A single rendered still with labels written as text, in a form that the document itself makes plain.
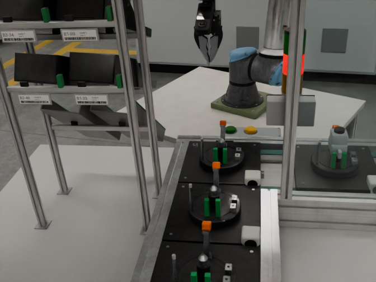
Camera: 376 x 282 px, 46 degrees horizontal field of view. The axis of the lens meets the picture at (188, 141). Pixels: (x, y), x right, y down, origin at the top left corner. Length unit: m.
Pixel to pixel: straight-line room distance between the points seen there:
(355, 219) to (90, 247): 0.74
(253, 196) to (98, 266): 0.46
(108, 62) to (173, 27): 3.48
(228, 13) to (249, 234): 3.47
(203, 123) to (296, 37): 0.88
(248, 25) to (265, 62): 2.59
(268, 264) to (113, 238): 0.47
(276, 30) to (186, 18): 2.78
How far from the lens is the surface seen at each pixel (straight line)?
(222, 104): 1.94
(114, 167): 1.61
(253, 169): 1.34
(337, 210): 1.29
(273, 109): 1.14
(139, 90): 1.26
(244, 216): 1.17
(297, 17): 1.04
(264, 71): 1.82
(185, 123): 1.85
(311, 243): 1.28
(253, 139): 1.52
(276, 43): 1.80
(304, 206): 1.28
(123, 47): 1.03
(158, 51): 4.72
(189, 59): 4.64
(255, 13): 4.35
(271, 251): 1.10
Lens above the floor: 1.72
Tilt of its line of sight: 30 degrees down
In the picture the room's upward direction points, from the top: 4 degrees counter-clockwise
